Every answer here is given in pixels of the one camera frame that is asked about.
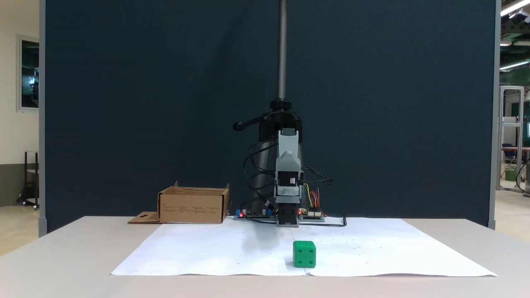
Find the green dice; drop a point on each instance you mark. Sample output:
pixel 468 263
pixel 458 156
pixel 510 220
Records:
pixel 304 254

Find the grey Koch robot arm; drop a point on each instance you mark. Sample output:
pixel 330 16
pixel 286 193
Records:
pixel 287 140

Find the green bin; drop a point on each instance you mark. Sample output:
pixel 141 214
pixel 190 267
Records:
pixel 510 174

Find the blue power circuit board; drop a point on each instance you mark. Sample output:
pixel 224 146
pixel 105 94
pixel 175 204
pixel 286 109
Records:
pixel 252 215

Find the brown cardboard box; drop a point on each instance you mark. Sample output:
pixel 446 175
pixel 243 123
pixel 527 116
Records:
pixel 190 209

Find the white paper sheet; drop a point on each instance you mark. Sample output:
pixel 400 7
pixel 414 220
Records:
pixel 198 252

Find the black tripod with metal column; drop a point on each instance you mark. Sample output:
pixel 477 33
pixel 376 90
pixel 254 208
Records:
pixel 282 49

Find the dark blue partition panel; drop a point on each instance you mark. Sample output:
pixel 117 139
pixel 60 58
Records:
pixel 145 103

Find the blue chair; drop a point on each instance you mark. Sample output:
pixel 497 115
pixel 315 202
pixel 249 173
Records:
pixel 508 151

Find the fluorescent ceiling light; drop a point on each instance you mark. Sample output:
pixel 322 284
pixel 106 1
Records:
pixel 513 7
pixel 513 65

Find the black metal rack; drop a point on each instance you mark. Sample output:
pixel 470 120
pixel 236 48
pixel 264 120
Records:
pixel 25 174

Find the aluminium profile frame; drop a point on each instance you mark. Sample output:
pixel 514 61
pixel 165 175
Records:
pixel 511 87

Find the framed wall window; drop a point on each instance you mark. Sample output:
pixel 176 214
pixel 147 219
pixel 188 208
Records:
pixel 30 74

